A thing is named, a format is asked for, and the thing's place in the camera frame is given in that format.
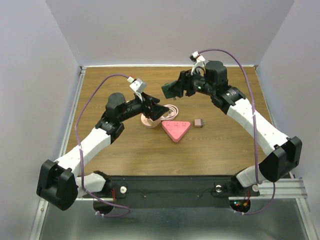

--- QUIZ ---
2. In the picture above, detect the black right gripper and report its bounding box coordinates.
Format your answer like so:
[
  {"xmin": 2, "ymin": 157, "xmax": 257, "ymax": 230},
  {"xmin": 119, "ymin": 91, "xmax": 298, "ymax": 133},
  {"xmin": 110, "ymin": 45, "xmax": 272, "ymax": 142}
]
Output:
[{"xmin": 167, "ymin": 66, "xmax": 216, "ymax": 98}]

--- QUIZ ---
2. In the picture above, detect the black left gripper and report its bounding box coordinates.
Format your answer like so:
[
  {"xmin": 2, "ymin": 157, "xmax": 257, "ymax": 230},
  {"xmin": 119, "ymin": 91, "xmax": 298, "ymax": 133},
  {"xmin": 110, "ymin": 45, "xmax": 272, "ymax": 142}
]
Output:
[{"xmin": 118, "ymin": 91, "xmax": 169, "ymax": 123}]

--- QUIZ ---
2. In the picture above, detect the dark green plug adapter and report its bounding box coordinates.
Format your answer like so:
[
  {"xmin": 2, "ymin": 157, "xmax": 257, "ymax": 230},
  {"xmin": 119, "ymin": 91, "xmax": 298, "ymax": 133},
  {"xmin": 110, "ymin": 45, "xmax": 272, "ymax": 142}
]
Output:
[{"xmin": 161, "ymin": 81, "xmax": 177, "ymax": 99}]

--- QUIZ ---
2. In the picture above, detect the round pink power strip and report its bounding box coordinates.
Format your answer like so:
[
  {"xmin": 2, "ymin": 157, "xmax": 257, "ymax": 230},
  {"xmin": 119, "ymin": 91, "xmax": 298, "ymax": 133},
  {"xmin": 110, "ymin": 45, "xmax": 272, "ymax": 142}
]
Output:
[{"xmin": 140, "ymin": 114, "xmax": 161, "ymax": 129}]

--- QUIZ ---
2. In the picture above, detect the pink triangular power strip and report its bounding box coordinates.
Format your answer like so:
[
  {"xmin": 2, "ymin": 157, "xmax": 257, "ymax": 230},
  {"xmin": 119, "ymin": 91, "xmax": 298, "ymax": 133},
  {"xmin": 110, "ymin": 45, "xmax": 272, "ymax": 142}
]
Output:
[{"xmin": 161, "ymin": 120, "xmax": 191, "ymax": 143}]

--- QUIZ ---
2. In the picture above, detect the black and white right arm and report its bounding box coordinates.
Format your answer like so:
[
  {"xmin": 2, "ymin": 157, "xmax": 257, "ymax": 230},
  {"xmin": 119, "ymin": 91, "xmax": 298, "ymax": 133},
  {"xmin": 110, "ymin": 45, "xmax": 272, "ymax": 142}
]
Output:
[{"xmin": 162, "ymin": 60, "xmax": 303, "ymax": 195}]

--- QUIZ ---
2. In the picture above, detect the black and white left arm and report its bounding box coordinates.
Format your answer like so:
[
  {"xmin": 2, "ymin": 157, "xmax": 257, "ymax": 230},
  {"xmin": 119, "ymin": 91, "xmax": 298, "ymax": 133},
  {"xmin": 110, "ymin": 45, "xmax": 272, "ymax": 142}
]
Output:
[{"xmin": 36, "ymin": 92, "xmax": 169, "ymax": 211}]

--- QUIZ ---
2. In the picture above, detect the small pink plug adapter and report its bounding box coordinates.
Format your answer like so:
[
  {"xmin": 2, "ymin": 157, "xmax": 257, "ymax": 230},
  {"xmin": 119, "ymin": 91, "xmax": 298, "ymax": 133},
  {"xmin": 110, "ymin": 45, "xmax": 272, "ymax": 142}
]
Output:
[{"xmin": 194, "ymin": 118, "xmax": 206, "ymax": 128}]

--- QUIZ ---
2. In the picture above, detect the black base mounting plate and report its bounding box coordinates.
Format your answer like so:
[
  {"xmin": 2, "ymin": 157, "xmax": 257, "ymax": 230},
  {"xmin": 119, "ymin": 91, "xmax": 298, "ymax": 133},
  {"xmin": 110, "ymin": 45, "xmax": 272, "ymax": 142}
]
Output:
[{"xmin": 82, "ymin": 174, "xmax": 263, "ymax": 210}]

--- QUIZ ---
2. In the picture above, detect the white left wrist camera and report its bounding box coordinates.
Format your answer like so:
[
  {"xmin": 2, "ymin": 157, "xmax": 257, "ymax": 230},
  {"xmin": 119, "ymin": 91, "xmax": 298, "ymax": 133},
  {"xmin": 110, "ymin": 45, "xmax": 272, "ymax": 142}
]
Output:
[{"xmin": 127, "ymin": 76, "xmax": 147, "ymax": 102}]

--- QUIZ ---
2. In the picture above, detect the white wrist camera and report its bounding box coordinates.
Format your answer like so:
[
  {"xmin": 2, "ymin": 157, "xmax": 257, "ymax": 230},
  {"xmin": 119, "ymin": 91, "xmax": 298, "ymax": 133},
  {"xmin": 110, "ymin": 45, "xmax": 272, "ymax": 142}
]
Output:
[
  {"xmin": 127, "ymin": 76, "xmax": 147, "ymax": 102},
  {"xmin": 189, "ymin": 51, "xmax": 206, "ymax": 75}
]

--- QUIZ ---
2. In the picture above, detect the coiled pink power cord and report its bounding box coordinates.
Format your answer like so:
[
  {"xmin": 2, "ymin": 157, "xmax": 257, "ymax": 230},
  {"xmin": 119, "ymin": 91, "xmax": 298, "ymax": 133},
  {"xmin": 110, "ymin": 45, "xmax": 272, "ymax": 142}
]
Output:
[{"xmin": 159, "ymin": 104, "xmax": 180, "ymax": 121}]

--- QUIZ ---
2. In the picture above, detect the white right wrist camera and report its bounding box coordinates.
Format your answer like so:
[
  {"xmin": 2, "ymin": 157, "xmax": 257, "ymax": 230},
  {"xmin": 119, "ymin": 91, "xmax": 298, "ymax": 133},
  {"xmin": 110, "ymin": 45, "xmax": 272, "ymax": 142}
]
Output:
[{"xmin": 189, "ymin": 51, "xmax": 206, "ymax": 75}]

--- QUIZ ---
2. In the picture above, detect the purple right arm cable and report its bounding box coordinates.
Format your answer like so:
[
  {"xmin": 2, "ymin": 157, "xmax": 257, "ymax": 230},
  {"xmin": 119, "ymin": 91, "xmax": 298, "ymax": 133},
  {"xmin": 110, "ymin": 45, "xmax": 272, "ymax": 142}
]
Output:
[{"xmin": 198, "ymin": 48, "xmax": 277, "ymax": 216}]

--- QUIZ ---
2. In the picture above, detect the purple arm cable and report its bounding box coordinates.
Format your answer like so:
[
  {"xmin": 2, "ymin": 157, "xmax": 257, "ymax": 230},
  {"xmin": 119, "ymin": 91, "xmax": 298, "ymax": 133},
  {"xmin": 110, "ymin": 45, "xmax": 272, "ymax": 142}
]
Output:
[
  {"xmin": 198, "ymin": 48, "xmax": 277, "ymax": 216},
  {"xmin": 74, "ymin": 73, "xmax": 131, "ymax": 218}
]

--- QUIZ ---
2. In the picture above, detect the aluminium table edge rail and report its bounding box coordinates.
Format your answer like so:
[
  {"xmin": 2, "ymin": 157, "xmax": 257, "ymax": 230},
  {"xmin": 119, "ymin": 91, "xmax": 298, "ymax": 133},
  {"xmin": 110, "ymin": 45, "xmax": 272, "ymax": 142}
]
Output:
[{"xmin": 54, "ymin": 66, "xmax": 87, "ymax": 168}]

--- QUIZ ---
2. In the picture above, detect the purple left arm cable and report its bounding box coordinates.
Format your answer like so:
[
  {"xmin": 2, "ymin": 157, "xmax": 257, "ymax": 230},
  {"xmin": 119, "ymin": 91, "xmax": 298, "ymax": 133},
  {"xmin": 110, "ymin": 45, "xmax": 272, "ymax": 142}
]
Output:
[{"xmin": 74, "ymin": 73, "xmax": 131, "ymax": 218}]

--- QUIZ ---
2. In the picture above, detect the aluminium front frame rail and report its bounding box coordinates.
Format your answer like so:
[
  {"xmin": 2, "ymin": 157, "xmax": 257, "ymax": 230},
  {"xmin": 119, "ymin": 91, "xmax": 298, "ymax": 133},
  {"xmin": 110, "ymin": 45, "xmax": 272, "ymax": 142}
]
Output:
[{"xmin": 76, "ymin": 178, "xmax": 307, "ymax": 200}]

